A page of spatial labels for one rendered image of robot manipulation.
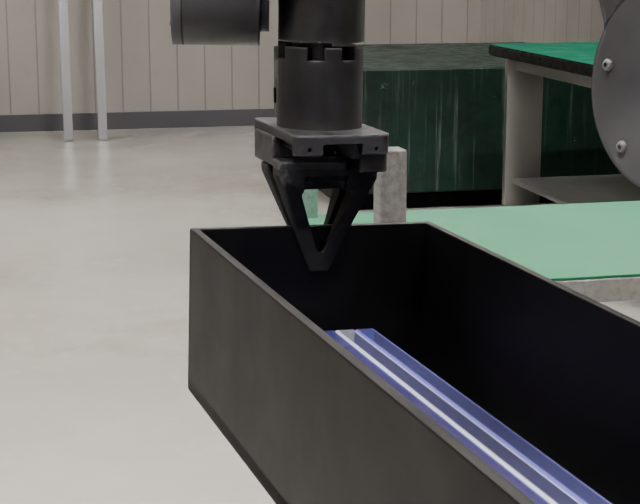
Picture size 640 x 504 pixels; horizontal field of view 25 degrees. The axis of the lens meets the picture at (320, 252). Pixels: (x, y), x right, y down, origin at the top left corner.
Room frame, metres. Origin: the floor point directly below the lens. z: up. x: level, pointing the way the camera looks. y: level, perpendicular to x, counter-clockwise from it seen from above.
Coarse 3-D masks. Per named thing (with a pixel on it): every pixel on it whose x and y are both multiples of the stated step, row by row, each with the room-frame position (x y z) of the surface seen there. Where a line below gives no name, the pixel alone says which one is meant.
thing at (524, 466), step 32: (352, 352) 0.89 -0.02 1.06; (384, 352) 0.89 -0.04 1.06; (416, 384) 0.82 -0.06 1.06; (448, 384) 0.82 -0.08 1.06; (448, 416) 0.76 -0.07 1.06; (480, 416) 0.76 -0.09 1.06; (480, 448) 0.71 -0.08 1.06; (512, 448) 0.71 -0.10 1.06; (512, 480) 0.66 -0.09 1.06; (544, 480) 0.66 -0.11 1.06; (576, 480) 0.67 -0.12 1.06
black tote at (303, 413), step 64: (192, 256) 0.94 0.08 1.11; (256, 256) 0.95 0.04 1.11; (384, 256) 0.98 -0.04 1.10; (448, 256) 0.95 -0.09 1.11; (192, 320) 0.93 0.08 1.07; (256, 320) 0.78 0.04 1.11; (320, 320) 0.97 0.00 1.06; (384, 320) 0.98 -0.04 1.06; (448, 320) 0.95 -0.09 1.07; (512, 320) 0.85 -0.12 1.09; (576, 320) 0.78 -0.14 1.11; (192, 384) 0.93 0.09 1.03; (256, 384) 0.78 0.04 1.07; (320, 384) 0.67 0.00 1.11; (384, 384) 0.60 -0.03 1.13; (512, 384) 0.85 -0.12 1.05; (576, 384) 0.77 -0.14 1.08; (256, 448) 0.78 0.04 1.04; (320, 448) 0.67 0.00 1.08; (384, 448) 0.59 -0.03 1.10; (448, 448) 0.52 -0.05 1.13; (576, 448) 0.77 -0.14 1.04
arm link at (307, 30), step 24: (264, 0) 0.95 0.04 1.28; (288, 0) 0.95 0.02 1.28; (312, 0) 0.94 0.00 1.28; (336, 0) 0.94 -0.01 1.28; (360, 0) 0.96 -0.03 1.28; (264, 24) 0.96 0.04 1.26; (288, 24) 0.95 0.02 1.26; (312, 24) 0.94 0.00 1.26; (336, 24) 0.94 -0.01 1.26; (360, 24) 0.96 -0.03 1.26; (312, 48) 0.95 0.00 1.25
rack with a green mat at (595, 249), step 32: (384, 192) 1.53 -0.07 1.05; (448, 224) 1.89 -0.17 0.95; (480, 224) 1.89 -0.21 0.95; (512, 224) 1.89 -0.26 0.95; (544, 224) 1.89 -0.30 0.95; (576, 224) 1.89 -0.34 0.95; (608, 224) 1.89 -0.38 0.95; (512, 256) 1.69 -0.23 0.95; (544, 256) 1.69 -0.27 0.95; (576, 256) 1.69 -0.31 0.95; (608, 256) 1.69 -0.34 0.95; (576, 288) 1.58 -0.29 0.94; (608, 288) 1.59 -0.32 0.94
